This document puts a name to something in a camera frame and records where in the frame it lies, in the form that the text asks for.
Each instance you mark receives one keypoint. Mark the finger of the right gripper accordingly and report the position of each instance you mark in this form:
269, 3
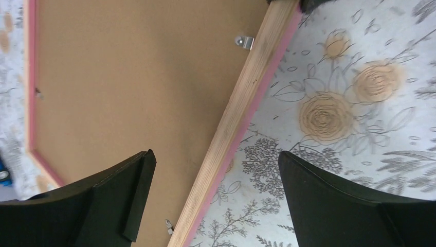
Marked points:
308, 6

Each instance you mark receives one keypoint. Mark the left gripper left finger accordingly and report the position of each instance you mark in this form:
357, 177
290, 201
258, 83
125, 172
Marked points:
104, 209

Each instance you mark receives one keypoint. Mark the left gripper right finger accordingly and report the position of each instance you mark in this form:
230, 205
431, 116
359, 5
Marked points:
328, 210

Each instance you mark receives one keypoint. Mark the pink wooden picture frame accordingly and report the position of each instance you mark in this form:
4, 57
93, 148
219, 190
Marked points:
276, 30

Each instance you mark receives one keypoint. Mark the brown cardboard backing board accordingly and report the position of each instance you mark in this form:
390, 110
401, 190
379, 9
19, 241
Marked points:
119, 77

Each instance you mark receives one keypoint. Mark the floral patterned table mat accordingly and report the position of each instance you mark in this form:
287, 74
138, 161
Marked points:
354, 95

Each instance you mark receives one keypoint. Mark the yellow and blue toy car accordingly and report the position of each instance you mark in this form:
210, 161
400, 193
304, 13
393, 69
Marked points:
6, 179

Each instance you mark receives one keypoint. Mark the silver frame retaining clip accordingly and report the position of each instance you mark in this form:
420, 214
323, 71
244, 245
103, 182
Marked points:
245, 42

